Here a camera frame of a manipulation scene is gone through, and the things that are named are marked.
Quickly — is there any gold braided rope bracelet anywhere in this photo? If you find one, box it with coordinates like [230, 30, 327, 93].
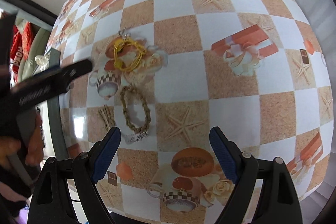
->
[119, 85, 152, 135]

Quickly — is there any yellow cord bracelet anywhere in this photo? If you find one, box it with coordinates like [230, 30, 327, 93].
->
[113, 36, 148, 73]

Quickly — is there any cream polka dot scrunchie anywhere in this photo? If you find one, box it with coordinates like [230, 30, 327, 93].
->
[35, 55, 50, 71]

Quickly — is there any grey-rimmed jewelry box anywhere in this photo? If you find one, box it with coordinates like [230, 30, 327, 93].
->
[34, 47, 70, 162]

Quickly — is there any right hand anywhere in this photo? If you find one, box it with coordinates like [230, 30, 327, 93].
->
[0, 113, 46, 169]

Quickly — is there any green leather sofa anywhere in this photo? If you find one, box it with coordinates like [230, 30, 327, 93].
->
[13, 18, 51, 83]

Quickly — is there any red patterned cushion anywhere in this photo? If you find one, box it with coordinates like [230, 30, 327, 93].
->
[22, 22, 34, 60]

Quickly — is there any patterned checkered tablecloth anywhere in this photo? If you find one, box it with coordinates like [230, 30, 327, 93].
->
[47, 0, 334, 223]

